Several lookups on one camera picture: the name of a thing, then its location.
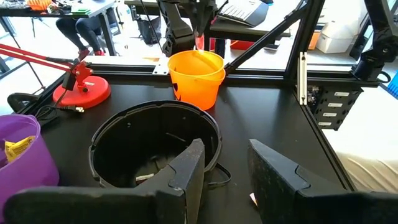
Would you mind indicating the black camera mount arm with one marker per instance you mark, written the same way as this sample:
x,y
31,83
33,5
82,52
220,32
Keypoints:
x,y
382,37

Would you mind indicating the blue item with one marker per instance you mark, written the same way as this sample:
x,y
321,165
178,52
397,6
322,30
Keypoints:
x,y
394,87

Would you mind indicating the black bag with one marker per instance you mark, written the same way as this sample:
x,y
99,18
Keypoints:
x,y
149,31

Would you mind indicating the black jack-o-lantern bucket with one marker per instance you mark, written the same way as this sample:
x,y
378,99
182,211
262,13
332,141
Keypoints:
x,y
140,140

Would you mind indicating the black frame corner bracket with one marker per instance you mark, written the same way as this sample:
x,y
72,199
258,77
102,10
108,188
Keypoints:
x,y
21,101

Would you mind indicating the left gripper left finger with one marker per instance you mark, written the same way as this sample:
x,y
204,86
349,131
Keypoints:
x,y
183,186

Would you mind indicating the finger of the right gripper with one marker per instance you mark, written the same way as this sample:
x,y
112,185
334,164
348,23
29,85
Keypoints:
x,y
206,12
192,12

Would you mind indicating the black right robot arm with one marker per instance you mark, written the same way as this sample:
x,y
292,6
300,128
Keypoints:
x,y
178,37

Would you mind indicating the red desk lamp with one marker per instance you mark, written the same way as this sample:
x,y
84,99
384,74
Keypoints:
x,y
84,93

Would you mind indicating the grey laptop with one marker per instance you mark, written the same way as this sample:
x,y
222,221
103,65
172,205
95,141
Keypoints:
x,y
242,12

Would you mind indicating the grey side desk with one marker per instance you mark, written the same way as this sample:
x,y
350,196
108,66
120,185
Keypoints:
x,y
248,31

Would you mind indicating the black perforated labelled panel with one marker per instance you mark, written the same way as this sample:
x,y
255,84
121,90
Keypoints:
x,y
351,109

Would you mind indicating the white storage boxes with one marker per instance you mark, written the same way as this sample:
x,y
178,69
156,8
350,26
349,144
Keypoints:
x,y
335,40

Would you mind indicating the grey work table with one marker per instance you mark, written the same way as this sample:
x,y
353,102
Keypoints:
x,y
93,6

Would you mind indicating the black aluminium table frame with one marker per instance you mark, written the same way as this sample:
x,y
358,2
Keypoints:
x,y
304,31

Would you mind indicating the person's red shoe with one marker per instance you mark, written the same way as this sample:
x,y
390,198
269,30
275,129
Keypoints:
x,y
99,53
83,53

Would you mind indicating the silver mounting plate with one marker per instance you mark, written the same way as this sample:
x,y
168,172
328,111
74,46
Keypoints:
x,y
161,67

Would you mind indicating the orange box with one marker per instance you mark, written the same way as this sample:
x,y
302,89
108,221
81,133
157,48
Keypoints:
x,y
314,40

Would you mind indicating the silver post bracket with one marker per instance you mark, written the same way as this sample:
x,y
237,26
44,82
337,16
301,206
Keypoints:
x,y
302,77

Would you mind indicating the purple plastic bucket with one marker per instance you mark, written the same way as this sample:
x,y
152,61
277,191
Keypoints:
x,y
34,168

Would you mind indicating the red floor box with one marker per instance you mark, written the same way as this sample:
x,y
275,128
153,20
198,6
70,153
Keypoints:
x,y
245,45

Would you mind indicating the green flat item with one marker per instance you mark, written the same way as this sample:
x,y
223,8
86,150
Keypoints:
x,y
81,11

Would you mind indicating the orange jack-o-lantern bucket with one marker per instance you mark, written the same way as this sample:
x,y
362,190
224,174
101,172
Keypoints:
x,y
196,90

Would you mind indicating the orange ridged tray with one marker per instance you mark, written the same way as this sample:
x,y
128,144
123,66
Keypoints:
x,y
38,4

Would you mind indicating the person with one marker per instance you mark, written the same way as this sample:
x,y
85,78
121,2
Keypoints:
x,y
84,29

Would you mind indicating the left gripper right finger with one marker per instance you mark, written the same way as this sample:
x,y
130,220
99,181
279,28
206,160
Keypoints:
x,y
273,180

